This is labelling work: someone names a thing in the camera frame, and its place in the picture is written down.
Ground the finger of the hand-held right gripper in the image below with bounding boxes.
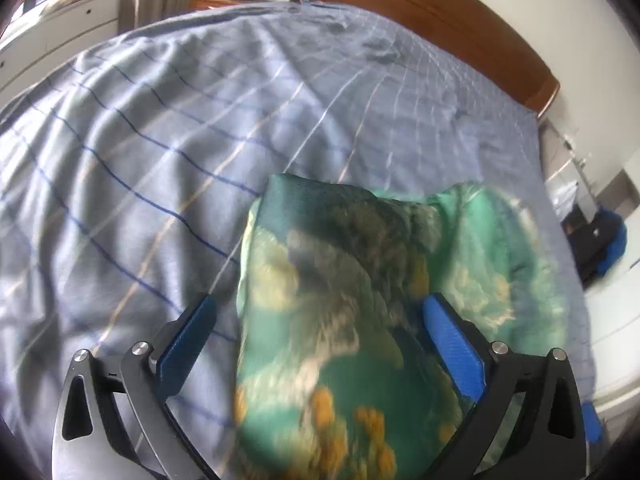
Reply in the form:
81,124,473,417
581,402,604,445

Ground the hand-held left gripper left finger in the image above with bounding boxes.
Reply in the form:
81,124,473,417
50,292,218,480

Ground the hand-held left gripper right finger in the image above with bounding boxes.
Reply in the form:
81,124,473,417
422,294,586,480

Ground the green printed garment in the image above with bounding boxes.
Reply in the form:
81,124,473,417
235,172,571,480

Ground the blue and black bag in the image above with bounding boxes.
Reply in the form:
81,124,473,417
562,207,628,283

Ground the blue-grey checked bed sheet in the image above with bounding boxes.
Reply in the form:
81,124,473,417
0,0,598,480

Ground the white cabinet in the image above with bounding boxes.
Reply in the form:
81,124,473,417
0,0,123,111

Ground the wooden nightstand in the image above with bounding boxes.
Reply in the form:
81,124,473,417
189,0,261,12

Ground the wooden headboard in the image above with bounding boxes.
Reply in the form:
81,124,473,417
285,0,561,121

